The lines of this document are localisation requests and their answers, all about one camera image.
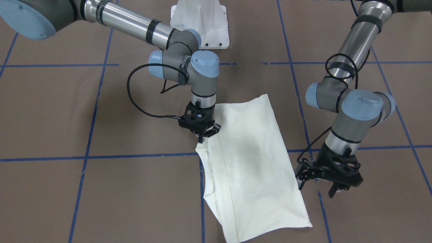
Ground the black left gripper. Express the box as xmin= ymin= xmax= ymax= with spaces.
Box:
xmin=296 ymin=144 xmax=363 ymax=198

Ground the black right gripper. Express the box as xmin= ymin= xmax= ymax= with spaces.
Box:
xmin=178 ymin=103 xmax=221 ymax=143

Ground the cream long-sleeve cat shirt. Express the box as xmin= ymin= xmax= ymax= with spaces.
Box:
xmin=196 ymin=94 xmax=312 ymax=243

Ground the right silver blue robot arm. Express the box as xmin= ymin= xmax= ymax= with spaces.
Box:
xmin=0 ymin=0 xmax=221 ymax=143

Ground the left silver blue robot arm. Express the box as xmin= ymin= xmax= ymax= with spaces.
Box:
xmin=294 ymin=0 xmax=431 ymax=197

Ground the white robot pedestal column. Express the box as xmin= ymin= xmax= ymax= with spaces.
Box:
xmin=170 ymin=0 xmax=230 ymax=50

